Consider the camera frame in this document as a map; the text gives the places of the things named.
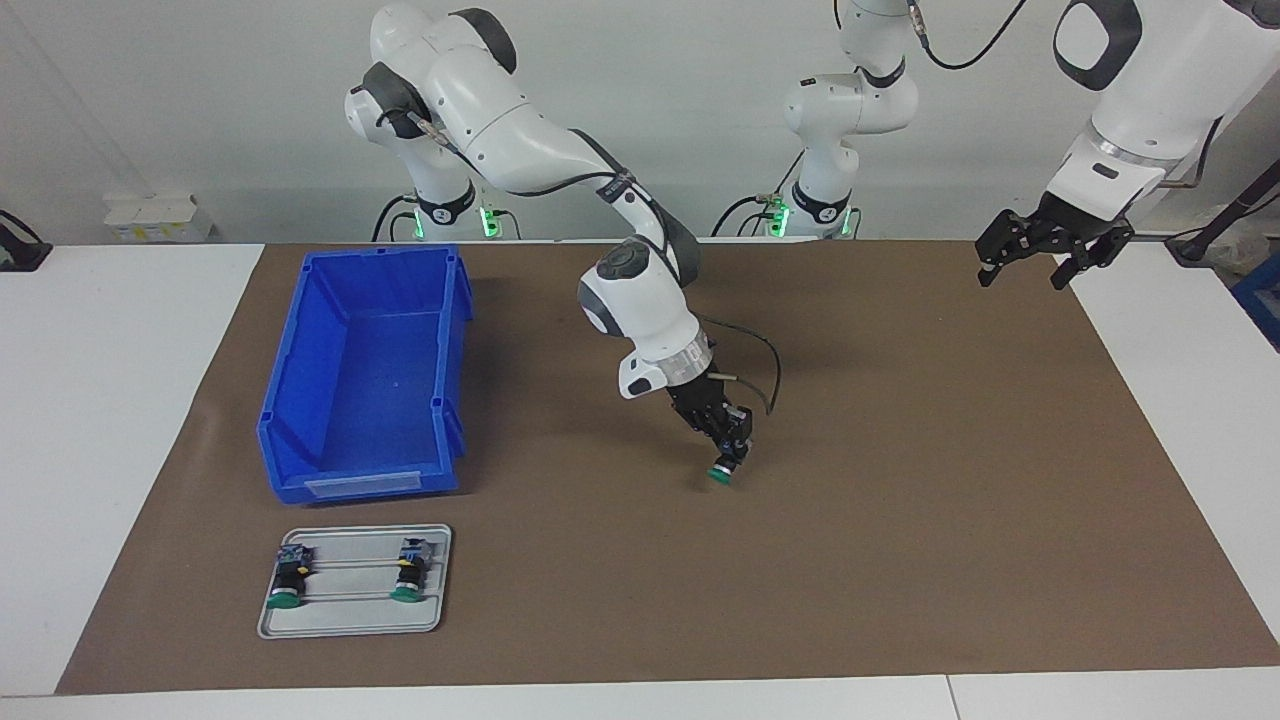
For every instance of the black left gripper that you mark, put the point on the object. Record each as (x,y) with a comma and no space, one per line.
(1075,228)

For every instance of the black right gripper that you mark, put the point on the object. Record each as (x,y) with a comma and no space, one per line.
(700,405)

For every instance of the green push button switch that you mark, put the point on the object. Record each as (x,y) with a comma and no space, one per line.
(719,475)
(288,580)
(410,572)

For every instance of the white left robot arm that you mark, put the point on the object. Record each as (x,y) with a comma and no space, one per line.
(1150,90)

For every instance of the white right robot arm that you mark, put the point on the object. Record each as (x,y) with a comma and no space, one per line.
(520,130)

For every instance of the brown paper table mat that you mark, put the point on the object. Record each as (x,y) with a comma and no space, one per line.
(700,560)

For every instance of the black tripod stand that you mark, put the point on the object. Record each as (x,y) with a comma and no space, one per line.
(1230,215)

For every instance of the blue crate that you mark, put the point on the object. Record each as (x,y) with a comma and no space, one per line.
(1262,300)

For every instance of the blue plastic storage bin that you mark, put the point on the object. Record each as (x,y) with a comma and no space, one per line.
(380,400)

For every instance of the grey metal tray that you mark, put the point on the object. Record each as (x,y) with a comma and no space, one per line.
(350,615)

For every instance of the black clamp mount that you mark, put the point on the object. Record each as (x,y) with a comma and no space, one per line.
(20,255)

